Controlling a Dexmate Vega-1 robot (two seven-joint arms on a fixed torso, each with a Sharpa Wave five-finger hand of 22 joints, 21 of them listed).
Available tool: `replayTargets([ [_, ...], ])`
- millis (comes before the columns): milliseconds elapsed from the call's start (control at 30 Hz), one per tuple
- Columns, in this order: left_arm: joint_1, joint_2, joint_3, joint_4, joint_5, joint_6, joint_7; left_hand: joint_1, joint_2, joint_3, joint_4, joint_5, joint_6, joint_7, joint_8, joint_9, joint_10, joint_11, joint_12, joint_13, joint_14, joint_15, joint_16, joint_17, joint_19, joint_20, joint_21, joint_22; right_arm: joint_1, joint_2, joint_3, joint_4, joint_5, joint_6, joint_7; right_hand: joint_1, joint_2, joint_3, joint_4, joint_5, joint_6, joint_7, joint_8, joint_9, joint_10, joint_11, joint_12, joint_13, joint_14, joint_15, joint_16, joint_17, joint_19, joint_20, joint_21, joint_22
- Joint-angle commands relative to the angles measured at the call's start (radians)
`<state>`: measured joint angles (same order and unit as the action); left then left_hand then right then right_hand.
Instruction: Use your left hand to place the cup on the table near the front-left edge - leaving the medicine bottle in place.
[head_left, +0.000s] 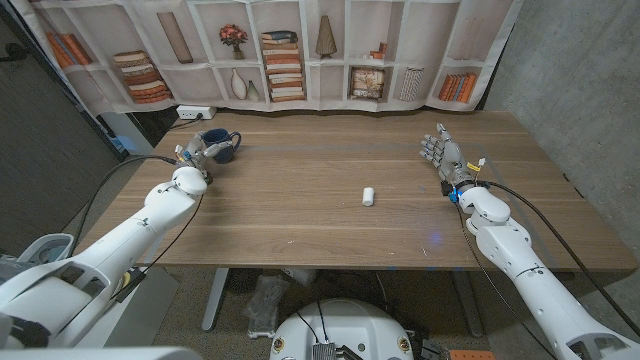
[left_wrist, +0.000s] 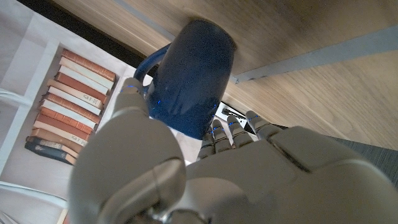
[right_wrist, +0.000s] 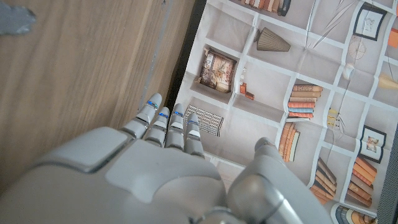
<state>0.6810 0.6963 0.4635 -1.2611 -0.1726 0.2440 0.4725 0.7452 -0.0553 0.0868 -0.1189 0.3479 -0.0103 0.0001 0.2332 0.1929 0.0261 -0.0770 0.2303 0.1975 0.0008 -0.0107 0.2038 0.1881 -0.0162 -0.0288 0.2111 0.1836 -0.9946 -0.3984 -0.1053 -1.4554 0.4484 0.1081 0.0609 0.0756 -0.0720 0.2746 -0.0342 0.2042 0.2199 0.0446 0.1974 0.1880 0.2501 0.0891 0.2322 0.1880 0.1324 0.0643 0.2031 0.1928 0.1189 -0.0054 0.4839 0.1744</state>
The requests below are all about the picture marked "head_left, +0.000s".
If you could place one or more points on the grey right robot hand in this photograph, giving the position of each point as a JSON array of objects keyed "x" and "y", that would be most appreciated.
[{"x": 451, "y": 159}]

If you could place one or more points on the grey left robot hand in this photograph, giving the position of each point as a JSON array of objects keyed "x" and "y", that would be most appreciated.
[{"x": 196, "y": 155}]

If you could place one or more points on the dark blue ceramic mug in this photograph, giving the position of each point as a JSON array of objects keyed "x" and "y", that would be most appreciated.
[{"x": 225, "y": 142}]

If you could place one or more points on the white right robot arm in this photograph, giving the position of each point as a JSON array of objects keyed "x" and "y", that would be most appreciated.
[{"x": 545, "y": 300}]

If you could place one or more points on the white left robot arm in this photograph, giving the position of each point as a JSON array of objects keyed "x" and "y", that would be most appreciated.
[{"x": 125, "y": 235}]

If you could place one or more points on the white medicine bottle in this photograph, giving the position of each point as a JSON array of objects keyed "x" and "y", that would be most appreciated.
[{"x": 368, "y": 196}]

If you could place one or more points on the white power strip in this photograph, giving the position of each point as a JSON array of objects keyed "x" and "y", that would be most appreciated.
[{"x": 195, "y": 112}]

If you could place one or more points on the white cabinet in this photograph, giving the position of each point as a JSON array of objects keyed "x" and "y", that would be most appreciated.
[{"x": 125, "y": 135}]

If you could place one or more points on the black round fan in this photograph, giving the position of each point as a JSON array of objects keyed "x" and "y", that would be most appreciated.
[{"x": 244, "y": 281}]

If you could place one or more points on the yellow and black pad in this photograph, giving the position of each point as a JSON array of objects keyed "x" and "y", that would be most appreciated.
[{"x": 131, "y": 280}]

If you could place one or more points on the grey metal table leg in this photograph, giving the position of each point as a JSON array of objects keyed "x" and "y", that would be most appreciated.
[
  {"x": 216, "y": 300},
  {"x": 469, "y": 305}
]

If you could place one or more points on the white floor board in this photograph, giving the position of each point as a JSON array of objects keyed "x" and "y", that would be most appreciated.
[{"x": 150, "y": 310}]

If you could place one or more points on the printed bookshelf backdrop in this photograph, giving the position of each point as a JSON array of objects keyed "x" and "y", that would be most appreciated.
[{"x": 350, "y": 30}]

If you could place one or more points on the clear plastic bag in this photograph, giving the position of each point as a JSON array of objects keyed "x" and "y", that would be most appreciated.
[{"x": 265, "y": 305}]

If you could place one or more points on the white grey chair base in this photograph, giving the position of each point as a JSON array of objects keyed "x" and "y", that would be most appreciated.
[{"x": 45, "y": 247}]

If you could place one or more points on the orange box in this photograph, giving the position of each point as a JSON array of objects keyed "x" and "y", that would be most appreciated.
[{"x": 472, "y": 355}]

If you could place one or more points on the white robot torso base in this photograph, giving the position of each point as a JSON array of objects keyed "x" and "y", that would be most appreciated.
[{"x": 345, "y": 330}]

